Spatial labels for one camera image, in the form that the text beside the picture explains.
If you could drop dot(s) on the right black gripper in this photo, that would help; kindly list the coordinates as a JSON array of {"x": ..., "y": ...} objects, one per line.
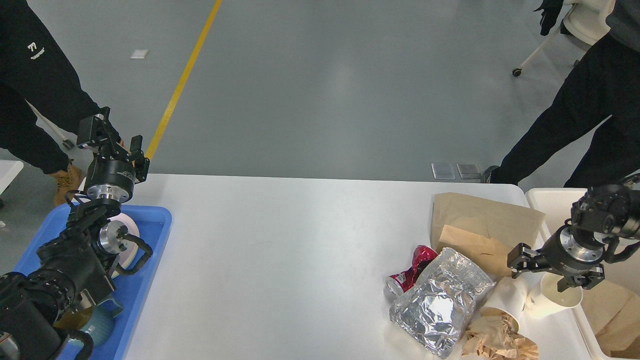
[{"x": 572, "y": 252}]

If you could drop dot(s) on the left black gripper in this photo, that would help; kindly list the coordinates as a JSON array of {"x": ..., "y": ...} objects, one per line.
[{"x": 110, "y": 178}]

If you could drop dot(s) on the white paper cup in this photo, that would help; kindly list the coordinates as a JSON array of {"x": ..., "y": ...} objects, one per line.
[{"x": 544, "y": 298}]

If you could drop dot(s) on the large brown paper bag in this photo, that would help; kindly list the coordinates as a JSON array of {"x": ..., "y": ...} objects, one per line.
[{"x": 613, "y": 315}]

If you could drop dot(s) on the pink plate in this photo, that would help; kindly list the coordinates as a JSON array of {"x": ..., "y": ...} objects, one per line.
[{"x": 126, "y": 257}]

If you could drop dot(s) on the dark green mug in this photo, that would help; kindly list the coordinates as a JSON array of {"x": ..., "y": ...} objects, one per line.
[{"x": 97, "y": 321}]

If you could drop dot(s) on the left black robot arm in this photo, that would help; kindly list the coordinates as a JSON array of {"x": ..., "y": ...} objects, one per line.
[{"x": 75, "y": 269}]

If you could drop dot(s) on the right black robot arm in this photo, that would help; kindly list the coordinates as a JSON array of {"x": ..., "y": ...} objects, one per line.
[{"x": 603, "y": 227}]

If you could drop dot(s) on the white plastic bin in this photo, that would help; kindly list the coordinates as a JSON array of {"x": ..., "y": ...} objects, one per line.
[{"x": 556, "y": 203}]

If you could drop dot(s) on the blue plastic tray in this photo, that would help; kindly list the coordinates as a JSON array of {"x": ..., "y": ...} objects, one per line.
[{"x": 154, "y": 223}]

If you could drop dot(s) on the crumpled brown paper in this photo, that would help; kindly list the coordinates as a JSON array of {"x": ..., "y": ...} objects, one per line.
[{"x": 495, "y": 337}]

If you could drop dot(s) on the white side table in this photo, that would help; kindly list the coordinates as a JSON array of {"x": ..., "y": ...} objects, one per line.
[{"x": 9, "y": 170}]

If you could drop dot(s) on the person in black left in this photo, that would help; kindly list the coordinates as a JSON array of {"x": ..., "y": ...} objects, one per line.
[{"x": 36, "y": 78}]

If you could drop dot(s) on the crumpled aluminium foil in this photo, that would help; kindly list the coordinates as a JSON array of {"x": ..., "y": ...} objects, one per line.
[{"x": 438, "y": 308}]

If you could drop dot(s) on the crushed red soda can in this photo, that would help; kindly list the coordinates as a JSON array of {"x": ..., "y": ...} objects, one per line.
[{"x": 400, "y": 283}]

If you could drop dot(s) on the person in black walking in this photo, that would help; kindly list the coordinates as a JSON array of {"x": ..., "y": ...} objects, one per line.
[{"x": 600, "y": 94}]

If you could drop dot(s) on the white office chair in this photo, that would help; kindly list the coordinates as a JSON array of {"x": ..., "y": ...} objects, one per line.
[{"x": 583, "y": 21}]

